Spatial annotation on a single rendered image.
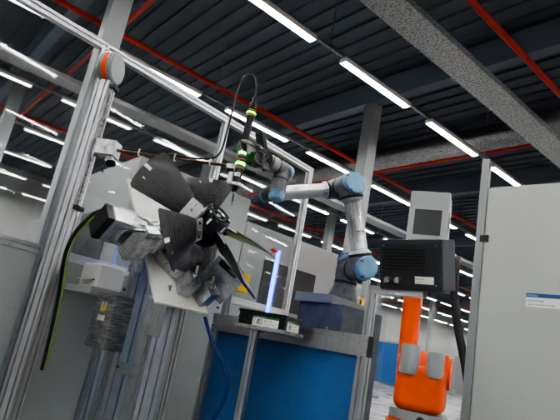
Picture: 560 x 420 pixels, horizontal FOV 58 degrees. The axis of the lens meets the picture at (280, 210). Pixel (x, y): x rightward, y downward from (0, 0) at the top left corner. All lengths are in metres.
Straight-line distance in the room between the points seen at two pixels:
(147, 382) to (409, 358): 3.92
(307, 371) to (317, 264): 4.64
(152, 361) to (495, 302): 2.12
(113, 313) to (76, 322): 0.46
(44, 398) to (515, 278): 2.62
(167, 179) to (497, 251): 2.17
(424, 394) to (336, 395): 3.64
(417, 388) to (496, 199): 2.72
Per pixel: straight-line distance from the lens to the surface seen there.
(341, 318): 2.45
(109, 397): 2.32
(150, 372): 2.11
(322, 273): 6.84
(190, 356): 3.03
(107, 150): 2.43
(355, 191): 2.52
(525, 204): 3.51
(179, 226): 1.89
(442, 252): 1.91
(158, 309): 2.08
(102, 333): 2.22
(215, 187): 2.33
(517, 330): 3.34
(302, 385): 2.22
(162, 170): 2.11
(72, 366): 2.66
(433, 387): 5.70
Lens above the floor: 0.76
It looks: 15 degrees up
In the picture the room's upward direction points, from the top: 11 degrees clockwise
